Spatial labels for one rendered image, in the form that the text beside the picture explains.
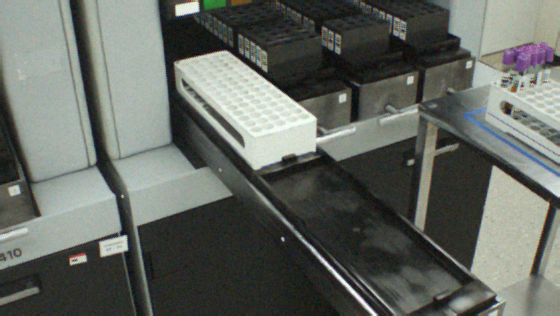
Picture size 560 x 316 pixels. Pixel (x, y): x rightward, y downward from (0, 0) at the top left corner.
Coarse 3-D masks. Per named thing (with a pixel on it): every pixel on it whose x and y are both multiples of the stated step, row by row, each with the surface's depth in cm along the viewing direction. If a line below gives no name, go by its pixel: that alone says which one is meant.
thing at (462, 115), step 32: (448, 96) 103; (480, 96) 103; (448, 128) 95; (480, 128) 94; (416, 160) 106; (512, 160) 86; (544, 160) 86; (416, 192) 108; (544, 192) 80; (416, 224) 112; (544, 224) 138; (544, 256) 141; (512, 288) 140; (544, 288) 140
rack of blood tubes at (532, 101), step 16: (496, 80) 94; (496, 96) 92; (512, 96) 89; (528, 96) 89; (544, 96) 90; (496, 112) 93; (528, 112) 87; (544, 112) 85; (528, 128) 88; (544, 128) 88; (528, 144) 89; (544, 144) 86
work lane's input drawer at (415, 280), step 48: (192, 144) 101; (240, 192) 88; (288, 192) 83; (336, 192) 83; (288, 240) 77; (336, 240) 74; (384, 240) 74; (432, 240) 72; (336, 288) 69; (384, 288) 67; (432, 288) 67; (480, 288) 65
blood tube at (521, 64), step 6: (522, 60) 87; (516, 66) 88; (522, 66) 88; (516, 72) 89; (522, 72) 88; (516, 78) 89; (516, 84) 89; (510, 90) 90; (516, 90) 90; (510, 108) 92; (510, 114) 92
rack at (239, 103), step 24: (192, 72) 102; (216, 72) 102; (240, 72) 101; (192, 96) 102; (216, 96) 93; (240, 96) 93; (264, 96) 93; (216, 120) 99; (240, 120) 88; (264, 120) 88; (288, 120) 88; (312, 120) 87; (240, 144) 93; (264, 144) 84; (288, 144) 86; (312, 144) 88
